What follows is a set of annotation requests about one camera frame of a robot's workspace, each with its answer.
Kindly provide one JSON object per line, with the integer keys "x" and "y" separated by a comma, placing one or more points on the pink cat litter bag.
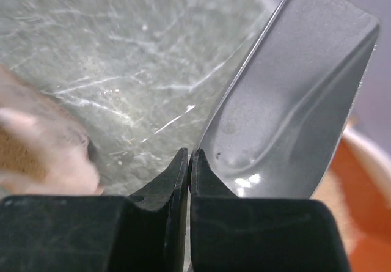
{"x": 44, "y": 149}

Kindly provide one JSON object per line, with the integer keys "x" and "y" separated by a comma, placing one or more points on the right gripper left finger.
{"x": 144, "y": 231}

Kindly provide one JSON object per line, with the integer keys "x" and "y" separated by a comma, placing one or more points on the metal litter scoop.
{"x": 276, "y": 128}

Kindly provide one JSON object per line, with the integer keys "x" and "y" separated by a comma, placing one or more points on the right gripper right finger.
{"x": 229, "y": 233}

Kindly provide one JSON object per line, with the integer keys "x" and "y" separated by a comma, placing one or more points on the cream orange litter box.
{"x": 356, "y": 189}

